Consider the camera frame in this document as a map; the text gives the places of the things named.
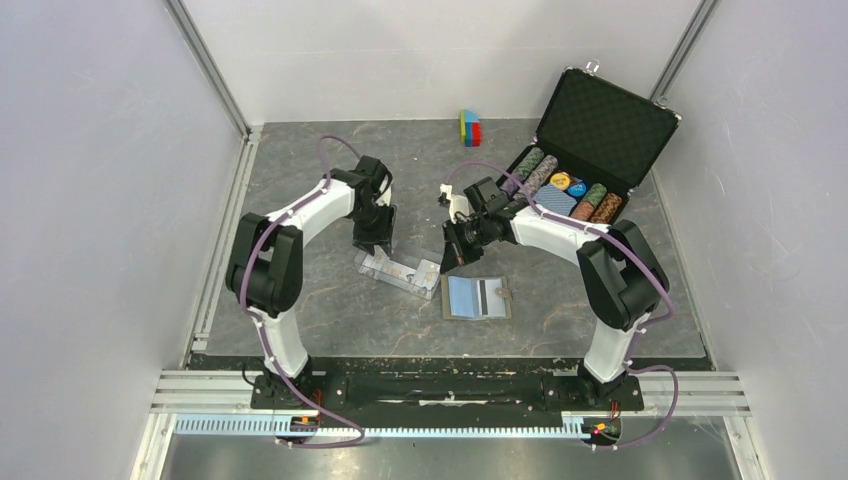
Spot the colourful toy block stack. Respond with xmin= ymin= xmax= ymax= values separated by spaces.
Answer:
xmin=459 ymin=109 xmax=482 ymax=148

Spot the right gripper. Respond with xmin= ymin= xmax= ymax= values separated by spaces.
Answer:
xmin=440 ymin=215 xmax=493 ymax=274

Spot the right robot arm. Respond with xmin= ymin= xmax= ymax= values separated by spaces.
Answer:
xmin=438 ymin=177 xmax=670 ymax=408

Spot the yellow dealer chip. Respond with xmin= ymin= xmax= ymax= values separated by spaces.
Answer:
xmin=549 ymin=172 xmax=572 ymax=191

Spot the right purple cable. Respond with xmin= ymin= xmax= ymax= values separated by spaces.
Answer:
xmin=445 ymin=161 xmax=681 ymax=452

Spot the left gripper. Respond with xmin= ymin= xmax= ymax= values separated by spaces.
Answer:
xmin=350 ymin=202 xmax=397 ymax=257

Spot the blue playing card deck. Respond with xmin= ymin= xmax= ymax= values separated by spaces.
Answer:
xmin=534 ymin=184 xmax=577 ymax=217

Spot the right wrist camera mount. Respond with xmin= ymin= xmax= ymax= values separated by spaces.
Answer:
xmin=438 ymin=184 xmax=473 ymax=223

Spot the white slotted cable duct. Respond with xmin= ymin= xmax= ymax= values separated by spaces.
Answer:
xmin=173 ymin=413 xmax=590 ymax=440

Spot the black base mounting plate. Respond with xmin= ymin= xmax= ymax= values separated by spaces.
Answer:
xmin=247 ymin=357 xmax=645 ymax=429

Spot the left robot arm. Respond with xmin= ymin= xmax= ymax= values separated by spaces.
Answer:
xmin=225 ymin=156 xmax=396 ymax=408

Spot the blue dealer chip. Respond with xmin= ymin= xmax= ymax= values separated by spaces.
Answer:
xmin=566 ymin=182 xmax=588 ymax=199

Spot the clear plastic card sleeve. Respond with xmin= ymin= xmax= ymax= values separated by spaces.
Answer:
xmin=353 ymin=244 xmax=441 ymax=300

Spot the black poker chip case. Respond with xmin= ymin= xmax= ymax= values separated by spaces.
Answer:
xmin=507 ymin=67 xmax=681 ymax=224

